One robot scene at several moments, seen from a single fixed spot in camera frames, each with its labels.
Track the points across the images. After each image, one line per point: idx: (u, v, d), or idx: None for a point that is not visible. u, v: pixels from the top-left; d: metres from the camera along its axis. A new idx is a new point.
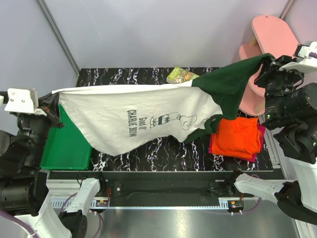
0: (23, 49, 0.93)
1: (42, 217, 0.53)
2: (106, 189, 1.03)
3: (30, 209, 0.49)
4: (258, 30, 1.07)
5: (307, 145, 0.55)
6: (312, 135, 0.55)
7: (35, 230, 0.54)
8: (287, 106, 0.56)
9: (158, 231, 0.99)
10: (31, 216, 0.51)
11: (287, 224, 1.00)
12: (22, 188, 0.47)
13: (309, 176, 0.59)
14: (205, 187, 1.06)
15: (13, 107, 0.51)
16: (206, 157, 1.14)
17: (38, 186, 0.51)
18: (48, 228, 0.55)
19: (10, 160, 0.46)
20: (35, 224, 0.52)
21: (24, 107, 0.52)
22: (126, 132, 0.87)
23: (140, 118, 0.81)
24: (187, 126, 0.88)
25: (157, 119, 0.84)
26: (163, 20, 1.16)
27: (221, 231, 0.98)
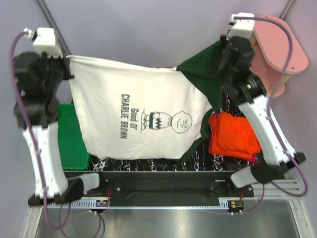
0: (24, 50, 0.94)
1: (49, 135, 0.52)
2: (106, 189, 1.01)
3: (43, 119, 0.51)
4: (258, 30, 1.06)
5: (242, 89, 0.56)
6: (247, 80, 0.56)
7: (40, 149, 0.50)
8: (226, 61, 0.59)
9: (158, 231, 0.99)
10: (41, 129, 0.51)
11: (287, 225, 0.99)
12: (39, 104, 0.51)
13: (254, 123, 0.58)
14: (205, 187, 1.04)
15: (38, 41, 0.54)
16: (206, 157, 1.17)
17: (52, 105, 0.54)
18: (52, 154, 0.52)
19: (35, 75, 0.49)
20: (42, 142, 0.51)
21: (48, 41, 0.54)
22: (115, 127, 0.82)
23: (132, 108, 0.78)
24: (181, 127, 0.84)
25: (148, 116, 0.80)
26: (163, 20, 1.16)
27: (221, 231, 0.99)
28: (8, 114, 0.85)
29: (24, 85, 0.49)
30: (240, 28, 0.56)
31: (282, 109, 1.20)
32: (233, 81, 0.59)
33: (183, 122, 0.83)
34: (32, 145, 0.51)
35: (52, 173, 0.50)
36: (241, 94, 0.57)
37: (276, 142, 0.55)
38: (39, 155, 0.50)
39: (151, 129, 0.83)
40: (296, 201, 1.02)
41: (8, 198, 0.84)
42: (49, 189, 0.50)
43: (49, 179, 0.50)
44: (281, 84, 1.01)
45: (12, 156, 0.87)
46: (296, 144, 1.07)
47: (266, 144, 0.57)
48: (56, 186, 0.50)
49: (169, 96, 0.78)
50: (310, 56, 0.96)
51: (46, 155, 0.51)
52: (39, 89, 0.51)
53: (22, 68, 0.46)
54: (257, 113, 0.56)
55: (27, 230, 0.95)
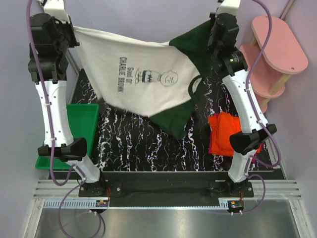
0: (24, 50, 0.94)
1: (58, 89, 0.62)
2: (106, 189, 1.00)
3: (54, 74, 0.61)
4: (257, 30, 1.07)
5: (226, 62, 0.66)
6: (231, 54, 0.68)
7: (50, 102, 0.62)
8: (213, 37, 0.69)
9: (158, 231, 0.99)
10: (52, 84, 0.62)
11: (287, 225, 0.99)
12: (52, 62, 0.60)
13: (235, 96, 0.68)
14: (205, 187, 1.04)
15: (50, 5, 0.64)
16: (206, 156, 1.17)
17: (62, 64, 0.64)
18: (60, 107, 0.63)
19: (47, 33, 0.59)
20: (52, 94, 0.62)
21: (58, 5, 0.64)
22: (115, 83, 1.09)
23: (128, 67, 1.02)
24: (168, 81, 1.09)
25: (141, 73, 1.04)
26: (163, 20, 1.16)
27: (221, 231, 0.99)
28: (8, 114, 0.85)
29: (39, 41, 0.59)
30: (230, 5, 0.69)
31: (282, 109, 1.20)
32: (219, 54, 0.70)
33: (169, 77, 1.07)
34: (43, 98, 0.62)
35: (60, 125, 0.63)
36: (224, 66, 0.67)
37: (250, 112, 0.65)
38: (49, 106, 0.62)
39: (143, 82, 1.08)
40: (296, 201, 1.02)
41: (8, 198, 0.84)
42: (58, 138, 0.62)
43: (58, 131, 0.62)
44: (282, 83, 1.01)
45: (12, 156, 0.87)
46: (296, 144, 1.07)
47: (243, 113, 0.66)
48: (63, 137, 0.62)
49: (160, 63, 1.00)
50: (309, 56, 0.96)
51: (55, 106, 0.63)
52: (52, 47, 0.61)
53: (39, 27, 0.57)
54: (237, 85, 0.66)
55: (27, 230, 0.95)
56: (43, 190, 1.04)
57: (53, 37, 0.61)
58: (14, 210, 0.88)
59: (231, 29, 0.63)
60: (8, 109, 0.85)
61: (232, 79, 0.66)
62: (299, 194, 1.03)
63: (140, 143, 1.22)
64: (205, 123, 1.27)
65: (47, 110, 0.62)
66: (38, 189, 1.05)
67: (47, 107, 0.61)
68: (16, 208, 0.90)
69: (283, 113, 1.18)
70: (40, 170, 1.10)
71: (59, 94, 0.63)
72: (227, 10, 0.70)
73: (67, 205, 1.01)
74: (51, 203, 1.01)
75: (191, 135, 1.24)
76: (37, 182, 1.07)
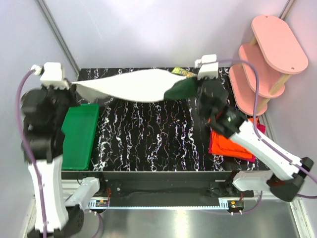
0: (23, 50, 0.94)
1: (54, 168, 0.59)
2: (106, 189, 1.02)
3: (49, 154, 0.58)
4: (257, 31, 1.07)
5: (227, 124, 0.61)
6: (227, 114, 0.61)
7: (43, 184, 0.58)
8: (202, 103, 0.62)
9: (158, 231, 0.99)
10: (47, 163, 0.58)
11: (287, 225, 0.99)
12: (46, 140, 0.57)
13: (251, 148, 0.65)
14: (205, 187, 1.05)
15: (46, 77, 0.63)
16: (206, 157, 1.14)
17: (58, 140, 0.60)
18: (55, 186, 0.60)
19: (42, 113, 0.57)
20: (46, 176, 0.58)
21: (55, 76, 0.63)
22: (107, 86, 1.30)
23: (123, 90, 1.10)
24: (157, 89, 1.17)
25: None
26: (163, 20, 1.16)
27: (221, 231, 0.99)
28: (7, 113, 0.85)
29: (33, 119, 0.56)
30: (207, 69, 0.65)
31: (282, 109, 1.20)
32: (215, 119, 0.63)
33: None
34: (36, 180, 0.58)
35: (54, 208, 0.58)
36: (227, 129, 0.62)
37: (279, 159, 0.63)
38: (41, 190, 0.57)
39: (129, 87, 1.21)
40: (296, 201, 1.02)
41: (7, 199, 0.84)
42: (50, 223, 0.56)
43: (50, 214, 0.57)
44: (281, 83, 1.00)
45: (11, 156, 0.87)
46: (296, 144, 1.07)
47: (271, 161, 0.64)
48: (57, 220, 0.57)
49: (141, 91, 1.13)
50: (310, 55, 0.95)
51: (49, 189, 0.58)
52: (48, 124, 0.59)
53: (31, 109, 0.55)
54: (250, 140, 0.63)
55: (27, 229, 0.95)
56: None
57: (47, 113, 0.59)
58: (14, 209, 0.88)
59: (223, 98, 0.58)
60: (7, 109, 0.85)
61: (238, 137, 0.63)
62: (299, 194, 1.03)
63: (140, 143, 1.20)
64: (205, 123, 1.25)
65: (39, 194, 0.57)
66: None
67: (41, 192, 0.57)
68: (16, 207, 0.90)
69: (284, 113, 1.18)
70: None
71: (55, 173, 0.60)
72: (206, 72, 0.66)
73: None
74: None
75: (191, 135, 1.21)
76: None
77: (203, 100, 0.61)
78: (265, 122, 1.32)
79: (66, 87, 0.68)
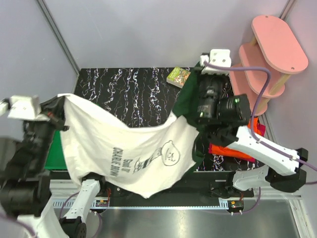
0: (23, 49, 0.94)
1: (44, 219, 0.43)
2: (106, 189, 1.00)
3: (34, 209, 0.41)
4: (257, 31, 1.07)
5: (228, 137, 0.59)
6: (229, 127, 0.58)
7: (35, 233, 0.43)
8: (219, 117, 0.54)
9: (158, 231, 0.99)
10: (34, 217, 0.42)
11: (287, 224, 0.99)
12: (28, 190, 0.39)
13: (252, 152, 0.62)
14: (206, 187, 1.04)
15: (12, 115, 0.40)
16: (206, 157, 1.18)
17: (44, 186, 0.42)
18: (49, 231, 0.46)
19: (14, 167, 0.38)
20: (36, 227, 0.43)
21: (26, 115, 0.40)
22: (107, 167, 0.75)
23: (125, 159, 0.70)
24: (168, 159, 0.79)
25: (143, 162, 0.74)
26: (162, 19, 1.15)
27: (221, 231, 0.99)
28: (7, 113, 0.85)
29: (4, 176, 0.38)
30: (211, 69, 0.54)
31: (282, 109, 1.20)
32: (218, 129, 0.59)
33: (169, 152, 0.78)
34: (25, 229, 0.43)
35: None
36: (225, 140, 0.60)
37: (282, 158, 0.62)
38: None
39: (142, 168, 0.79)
40: (296, 201, 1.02)
41: None
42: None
43: None
44: (281, 83, 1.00)
45: None
46: (296, 144, 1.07)
47: (274, 162, 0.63)
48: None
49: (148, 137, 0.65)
50: (309, 55, 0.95)
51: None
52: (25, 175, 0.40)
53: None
54: (248, 144, 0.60)
55: None
56: None
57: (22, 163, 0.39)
58: None
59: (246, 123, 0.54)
60: None
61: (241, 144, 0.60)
62: (299, 194, 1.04)
63: None
64: None
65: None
66: None
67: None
68: None
69: (283, 113, 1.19)
70: None
71: (46, 222, 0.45)
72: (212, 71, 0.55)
73: (70, 206, 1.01)
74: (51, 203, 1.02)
75: None
76: None
77: (225, 113, 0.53)
78: (265, 122, 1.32)
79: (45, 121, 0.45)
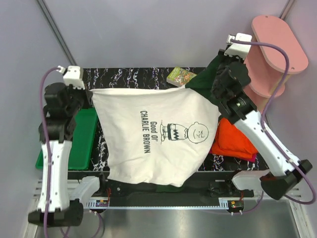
0: (23, 49, 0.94)
1: (63, 149, 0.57)
2: (106, 189, 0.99)
3: (61, 135, 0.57)
4: (258, 31, 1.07)
5: (234, 108, 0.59)
6: (237, 99, 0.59)
7: (52, 162, 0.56)
8: (222, 85, 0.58)
9: (158, 231, 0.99)
10: (57, 143, 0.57)
11: (287, 224, 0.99)
12: (58, 126, 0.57)
13: (253, 138, 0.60)
14: (206, 187, 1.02)
15: (67, 76, 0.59)
16: (206, 157, 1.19)
17: (71, 125, 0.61)
18: (62, 171, 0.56)
19: (60, 101, 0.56)
20: (55, 154, 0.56)
21: (74, 76, 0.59)
22: (138, 145, 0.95)
23: (151, 122, 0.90)
24: (197, 136, 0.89)
25: (166, 127, 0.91)
26: (162, 19, 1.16)
27: (221, 231, 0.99)
28: (8, 113, 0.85)
29: (51, 108, 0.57)
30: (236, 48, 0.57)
31: (282, 109, 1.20)
32: (226, 101, 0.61)
33: (198, 131, 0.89)
34: (46, 157, 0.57)
35: (58, 187, 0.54)
36: (234, 114, 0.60)
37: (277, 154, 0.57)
38: (50, 165, 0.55)
39: (169, 140, 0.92)
40: (297, 202, 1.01)
41: (8, 198, 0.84)
42: (52, 202, 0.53)
43: (54, 193, 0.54)
44: (282, 83, 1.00)
45: (12, 156, 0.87)
46: (296, 144, 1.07)
47: (269, 155, 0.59)
48: (58, 200, 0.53)
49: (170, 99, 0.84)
50: (309, 56, 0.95)
51: (56, 166, 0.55)
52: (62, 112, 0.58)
53: (50, 94, 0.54)
54: (252, 127, 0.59)
55: (27, 230, 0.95)
56: None
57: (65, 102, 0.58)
58: (14, 209, 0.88)
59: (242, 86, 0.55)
60: (7, 109, 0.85)
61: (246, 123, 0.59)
62: (299, 194, 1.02)
63: None
64: None
65: (46, 168, 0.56)
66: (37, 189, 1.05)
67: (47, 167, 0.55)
68: (16, 207, 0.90)
69: (284, 113, 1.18)
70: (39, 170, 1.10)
71: (63, 156, 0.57)
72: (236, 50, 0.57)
73: None
74: None
75: None
76: (37, 182, 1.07)
77: (223, 77, 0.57)
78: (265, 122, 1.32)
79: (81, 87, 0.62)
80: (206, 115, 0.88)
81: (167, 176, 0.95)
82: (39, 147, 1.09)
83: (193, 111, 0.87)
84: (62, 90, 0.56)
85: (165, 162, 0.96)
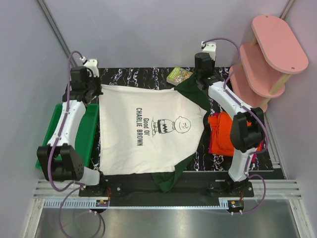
0: (23, 49, 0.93)
1: (79, 106, 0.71)
2: (106, 189, 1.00)
3: (80, 95, 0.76)
4: (258, 31, 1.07)
5: (205, 80, 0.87)
6: (210, 75, 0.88)
7: (68, 112, 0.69)
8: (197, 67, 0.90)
9: (158, 230, 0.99)
10: (77, 101, 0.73)
11: (287, 224, 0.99)
12: (79, 92, 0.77)
13: (220, 100, 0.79)
14: (205, 187, 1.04)
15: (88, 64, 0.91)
16: (206, 157, 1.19)
17: (88, 94, 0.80)
18: (74, 120, 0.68)
19: (81, 76, 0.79)
20: (73, 108, 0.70)
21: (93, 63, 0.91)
22: (133, 137, 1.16)
23: (144, 118, 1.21)
24: (183, 127, 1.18)
25: (156, 123, 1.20)
26: (162, 19, 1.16)
27: (221, 231, 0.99)
28: (8, 113, 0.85)
29: (76, 80, 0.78)
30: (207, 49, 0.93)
31: (282, 109, 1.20)
32: (201, 78, 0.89)
33: (183, 123, 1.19)
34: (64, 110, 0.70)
35: (68, 128, 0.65)
36: (205, 84, 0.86)
37: (233, 102, 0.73)
38: (67, 113, 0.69)
39: (160, 133, 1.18)
40: (296, 201, 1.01)
41: (8, 198, 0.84)
42: (62, 138, 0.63)
43: (65, 133, 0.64)
44: (282, 83, 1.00)
45: (12, 155, 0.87)
46: (297, 144, 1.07)
47: (230, 109, 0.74)
48: (66, 138, 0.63)
49: (163, 100, 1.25)
50: (309, 55, 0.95)
51: (71, 115, 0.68)
52: (82, 83, 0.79)
53: (77, 71, 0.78)
54: (216, 89, 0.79)
55: (27, 229, 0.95)
56: (43, 190, 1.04)
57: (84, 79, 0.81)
58: (14, 210, 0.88)
59: (204, 61, 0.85)
60: (7, 109, 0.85)
61: (212, 87, 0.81)
62: (299, 193, 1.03)
63: None
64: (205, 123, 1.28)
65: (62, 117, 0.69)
66: (38, 189, 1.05)
67: (64, 114, 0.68)
68: (16, 207, 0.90)
69: (283, 112, 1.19)
70: (40, 170, 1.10)
71: (78, 113, 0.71)
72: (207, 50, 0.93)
73: (67, 205, 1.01)
74: (51, 203, 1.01)
75: None
76: (37, 182, 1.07)
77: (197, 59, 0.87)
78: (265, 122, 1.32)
79: (96, 75, 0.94)
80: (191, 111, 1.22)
81: (161, 164, 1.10)
82: (39, 146, 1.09)
83: (181, 108, 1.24)
84: (84, 70, 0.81)
85: (157, 154, 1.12)
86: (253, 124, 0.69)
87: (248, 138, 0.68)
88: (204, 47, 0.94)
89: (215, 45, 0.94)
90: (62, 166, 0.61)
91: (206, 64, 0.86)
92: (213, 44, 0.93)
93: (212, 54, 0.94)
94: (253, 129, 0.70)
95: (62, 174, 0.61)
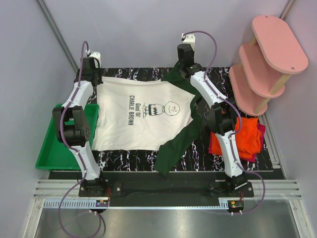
0: (23, 50, 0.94)
1: (88, 85, 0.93)
2: (106, 189, 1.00)
3: (89, 78, 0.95)
4: (258, 30, 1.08)
5: (187, 69, 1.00)
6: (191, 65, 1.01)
7: (80, 87, 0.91)
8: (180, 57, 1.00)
9: (158, 230, 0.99)
10: (88, 85, 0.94)
11: (287, 225, 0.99)
12: (89, 77, 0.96)
13: (199, 87, 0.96)
14: (205, 187, 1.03)
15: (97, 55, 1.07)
16: (206, 157, 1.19)
17: (95, 79, 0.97)
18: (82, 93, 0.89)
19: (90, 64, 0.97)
20: (83, 86, 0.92)
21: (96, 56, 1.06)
22: (126, 118, 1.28)
23: (136, 103, 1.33)
24: (172, 110, 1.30)
25: (147, 107, 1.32)
26: (162, 20, 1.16)
27: (221, 231, 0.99)
28: (8, 113, 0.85)
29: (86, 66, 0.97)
30: (187, 40, 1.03)
31: (282, 109, 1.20)
32: (184, 66, 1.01)
33: (172, 107, 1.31)
34: (76, 84, 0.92)
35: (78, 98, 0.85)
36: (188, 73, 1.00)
37: (211, 92, 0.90)
38: (78, 89, 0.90)
39: (150, 115, 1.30)
40: (296, 201, 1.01)
41: (8, 198, 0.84)
42: (74, 103, 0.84)
43: (76, 100, 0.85)
44: (281, 84, 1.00)
45: (11, 156, 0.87)
46: (296, 143, 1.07)
47: (208, 98, 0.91)
48: (78, 102, 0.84)
49: (155, 89, 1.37)
50: (309, 56, 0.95)
51: (81, 89, 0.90)
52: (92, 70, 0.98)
53: (87, 58, 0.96)
54: (197, 78, 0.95)
55: (27, 230, 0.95)
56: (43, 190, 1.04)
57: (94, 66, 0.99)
58: (14, 210, 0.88)
59: (185, 50, 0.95)
60: (8, 109, 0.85)
61: (193, 76, 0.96)
62: (299, 194, 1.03)
63: None
64: (205, 123, 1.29)
65: (74, 91, 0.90)
66: (38, 189, 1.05)
67: (76, 89, 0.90)
68: (17, 207, 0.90)
69: (283, 111, 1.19)
70: (40, 170, 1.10)
71: (86, 90, 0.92)
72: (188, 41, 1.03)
73: (66, 205, 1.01)
74: (51, 203, 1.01)
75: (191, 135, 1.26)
76: (38, 182, 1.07)
77: (180, 51, 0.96)
78: (265, 122, 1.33)
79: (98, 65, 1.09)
80: (183, 99, 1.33)
81: (150, 142, 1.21)
82: (39, 146, 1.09)
83: (171, 94, 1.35)
84: (93, 58, 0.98)
85: (147, 133, 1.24)
86: (227, 112, 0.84)
87: (222, 124, 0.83)
88: (185, 38, 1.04)
89: (194, 37, 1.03)
90: (73, 129, 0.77)
91: (187, 54, 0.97)
92: (192, 36, 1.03)
93: (192, 45, 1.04)
94: (228, 115, 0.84)
95: (73, 135, 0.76)
